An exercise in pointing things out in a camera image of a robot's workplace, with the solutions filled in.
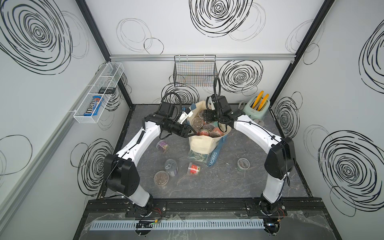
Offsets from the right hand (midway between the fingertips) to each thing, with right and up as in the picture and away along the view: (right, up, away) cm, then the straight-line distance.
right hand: (208, 113), depth 87 cm
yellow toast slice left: (+33, +10, +8) cm, 35 cm away
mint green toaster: (+29, +1, +7) cm, 30 cm away
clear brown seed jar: (-26, -34, -8) cm, 44 cm away
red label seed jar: (-9, -31, -6) cm, 33 cm away
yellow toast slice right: (+36, +8, +7) cm, 38 cm away
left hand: (-10, -10, -9) cm, 16 cm away
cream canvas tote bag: (-3, -20, -5) cm, 21 cm away
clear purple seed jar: (-28, -19, +4) cm, 35 cm away
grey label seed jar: (-21, -29, -6) cm, 37 cm away
